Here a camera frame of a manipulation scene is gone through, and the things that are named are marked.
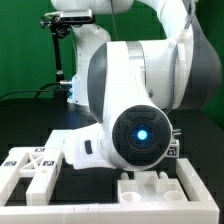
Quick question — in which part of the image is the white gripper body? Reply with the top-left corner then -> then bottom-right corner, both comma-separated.
63,128 -> 114,170

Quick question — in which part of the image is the white chair seat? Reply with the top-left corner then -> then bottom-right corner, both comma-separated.
117,171 -> 187,203

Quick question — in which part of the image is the white tagged cube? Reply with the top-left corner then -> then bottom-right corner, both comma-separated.
167,140 -> 180,158

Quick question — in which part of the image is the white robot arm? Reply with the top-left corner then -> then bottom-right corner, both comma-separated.
47,0 -> 222,171

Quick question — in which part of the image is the white U-shaped fence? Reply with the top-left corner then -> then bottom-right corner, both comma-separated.
0,159 -> 219,224

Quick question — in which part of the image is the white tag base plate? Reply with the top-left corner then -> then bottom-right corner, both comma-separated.
45,129 -> 80,151

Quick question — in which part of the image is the white chair back frame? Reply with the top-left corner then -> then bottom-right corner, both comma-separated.
0,147 -> 64,206

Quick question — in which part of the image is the black cable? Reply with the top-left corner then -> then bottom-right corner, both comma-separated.
0,82 -> 73,102

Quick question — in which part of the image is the black camera stand pole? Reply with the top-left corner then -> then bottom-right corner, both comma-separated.
40,16 -> 70,100

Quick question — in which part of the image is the grey camera on stand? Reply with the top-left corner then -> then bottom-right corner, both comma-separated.
45,9 -> 94,24

